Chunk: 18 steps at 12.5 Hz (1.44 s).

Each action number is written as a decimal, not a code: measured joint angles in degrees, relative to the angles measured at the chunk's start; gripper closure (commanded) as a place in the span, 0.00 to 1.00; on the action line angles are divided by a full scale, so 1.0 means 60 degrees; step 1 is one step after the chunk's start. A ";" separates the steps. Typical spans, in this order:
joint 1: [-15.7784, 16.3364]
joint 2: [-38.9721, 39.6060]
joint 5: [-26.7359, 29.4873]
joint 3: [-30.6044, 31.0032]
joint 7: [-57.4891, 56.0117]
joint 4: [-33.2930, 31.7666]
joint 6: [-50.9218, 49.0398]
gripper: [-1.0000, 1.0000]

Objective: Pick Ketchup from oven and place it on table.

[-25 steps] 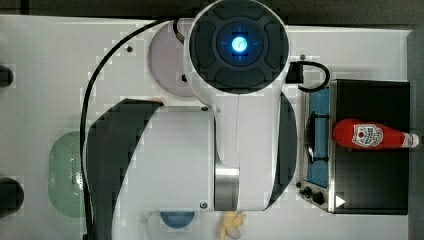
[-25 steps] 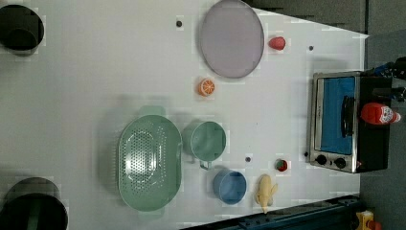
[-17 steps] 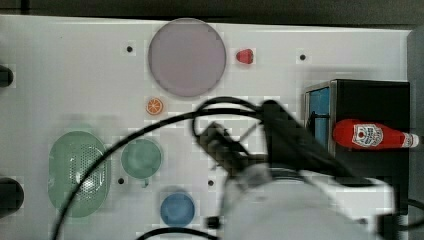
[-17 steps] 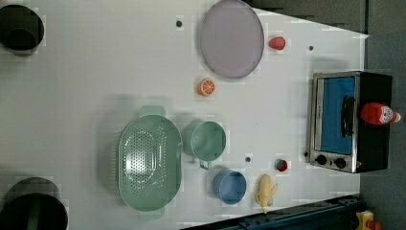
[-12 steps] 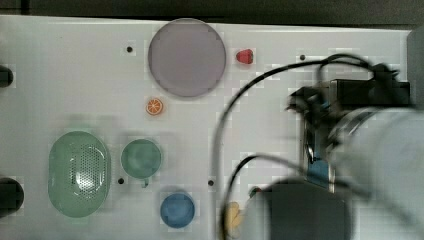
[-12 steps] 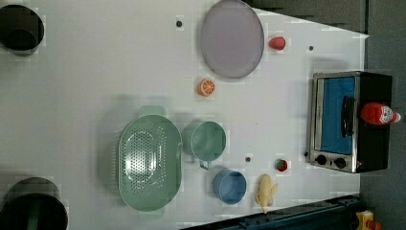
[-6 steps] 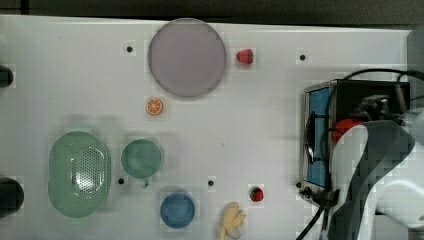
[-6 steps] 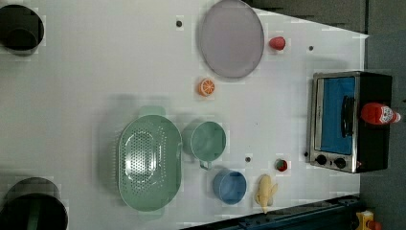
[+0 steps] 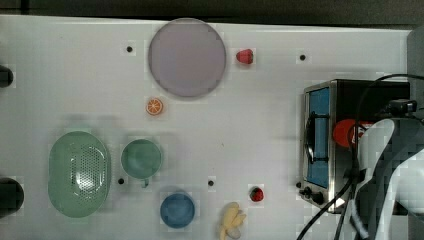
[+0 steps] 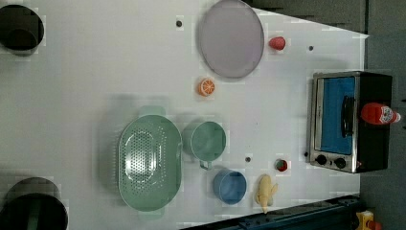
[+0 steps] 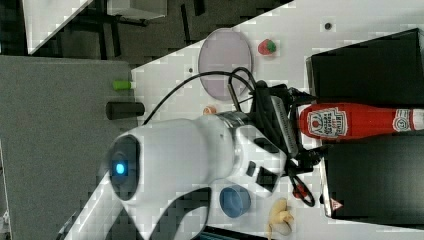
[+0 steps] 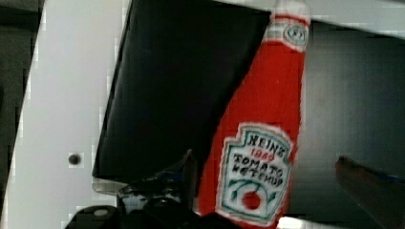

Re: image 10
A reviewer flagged red ketchup bottle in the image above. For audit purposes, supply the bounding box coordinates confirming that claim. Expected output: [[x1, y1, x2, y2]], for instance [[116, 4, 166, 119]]
[[361, 103, 401, 126]]

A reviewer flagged black robot base upper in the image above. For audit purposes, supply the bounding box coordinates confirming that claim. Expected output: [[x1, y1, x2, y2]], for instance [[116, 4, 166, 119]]
[[0, 5, 45, 57]]

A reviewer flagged black robot base lower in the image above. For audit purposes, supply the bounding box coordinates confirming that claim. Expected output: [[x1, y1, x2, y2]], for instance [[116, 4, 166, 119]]
[[1, 177, 69, 230]]

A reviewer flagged silver toaster oven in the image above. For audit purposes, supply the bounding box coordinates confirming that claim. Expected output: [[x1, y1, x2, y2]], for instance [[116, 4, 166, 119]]
[[306, 71, 393, 173]]

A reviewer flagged orange slice toy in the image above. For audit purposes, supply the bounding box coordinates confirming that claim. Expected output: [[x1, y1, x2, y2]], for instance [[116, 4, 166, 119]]
[[197, 79, 215, 97]]

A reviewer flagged green perforated colander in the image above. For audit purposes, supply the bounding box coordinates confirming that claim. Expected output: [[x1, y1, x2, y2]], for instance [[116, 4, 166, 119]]
[[118, 105, 182, 215]]

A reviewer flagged blue cup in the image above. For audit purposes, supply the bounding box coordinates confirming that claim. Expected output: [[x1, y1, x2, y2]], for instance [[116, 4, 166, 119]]
[[213, 169, 247, 205]]

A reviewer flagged grey round plate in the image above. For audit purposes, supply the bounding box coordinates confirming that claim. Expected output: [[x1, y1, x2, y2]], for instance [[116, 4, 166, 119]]
[[198, 0, 264, 78]]

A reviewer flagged small red toy fruit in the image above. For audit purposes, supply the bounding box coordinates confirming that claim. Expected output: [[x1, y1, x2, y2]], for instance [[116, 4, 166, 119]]
[[275, 159, 288, 172]]

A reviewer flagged yellow toy banana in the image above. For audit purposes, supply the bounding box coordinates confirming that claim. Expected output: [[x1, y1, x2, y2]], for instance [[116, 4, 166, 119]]
[[255, 174, 278, 214]]

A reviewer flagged red toy strawberry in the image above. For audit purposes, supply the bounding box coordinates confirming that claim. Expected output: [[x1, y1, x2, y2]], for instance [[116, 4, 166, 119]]
[[268, 36, 286, 51]]

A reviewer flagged green cup with handle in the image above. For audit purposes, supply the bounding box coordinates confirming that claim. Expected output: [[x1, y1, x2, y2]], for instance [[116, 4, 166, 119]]
[[182, 121, 227, 171]]

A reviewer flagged blue metal frame rail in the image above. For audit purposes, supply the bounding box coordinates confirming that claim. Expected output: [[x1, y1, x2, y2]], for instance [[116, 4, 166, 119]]
[[183, 195, 365, 230]]

